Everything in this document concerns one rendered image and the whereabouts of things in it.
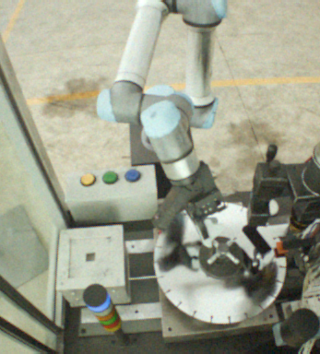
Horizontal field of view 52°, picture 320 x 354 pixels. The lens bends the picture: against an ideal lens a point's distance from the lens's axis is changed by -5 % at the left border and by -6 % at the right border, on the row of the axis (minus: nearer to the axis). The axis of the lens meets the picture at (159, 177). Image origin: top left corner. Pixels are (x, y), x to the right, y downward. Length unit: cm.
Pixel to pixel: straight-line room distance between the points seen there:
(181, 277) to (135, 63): 52
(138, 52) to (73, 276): 59
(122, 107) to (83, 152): 165
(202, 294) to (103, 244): 31
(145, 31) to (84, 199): 51
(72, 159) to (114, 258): 153
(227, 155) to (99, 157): 86
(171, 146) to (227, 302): 39
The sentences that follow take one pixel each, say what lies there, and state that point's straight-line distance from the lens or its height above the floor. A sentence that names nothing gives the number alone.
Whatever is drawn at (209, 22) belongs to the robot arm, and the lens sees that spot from 102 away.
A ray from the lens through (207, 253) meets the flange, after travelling 87.
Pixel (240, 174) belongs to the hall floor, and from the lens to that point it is 225.
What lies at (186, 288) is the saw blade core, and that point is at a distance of 85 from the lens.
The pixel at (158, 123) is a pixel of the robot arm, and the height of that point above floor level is 129.
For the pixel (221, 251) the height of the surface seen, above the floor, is 100.
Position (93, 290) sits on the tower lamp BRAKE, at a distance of 64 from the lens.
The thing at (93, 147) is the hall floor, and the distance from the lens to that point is 244.
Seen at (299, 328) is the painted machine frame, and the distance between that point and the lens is 68.
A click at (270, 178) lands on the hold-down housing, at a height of 125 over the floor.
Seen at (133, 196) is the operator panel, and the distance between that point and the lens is 105.
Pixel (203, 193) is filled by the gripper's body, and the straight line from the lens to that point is 77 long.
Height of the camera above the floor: 175
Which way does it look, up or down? 52 degrees down
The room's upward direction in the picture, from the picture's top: 4 degrees counter-clockwise
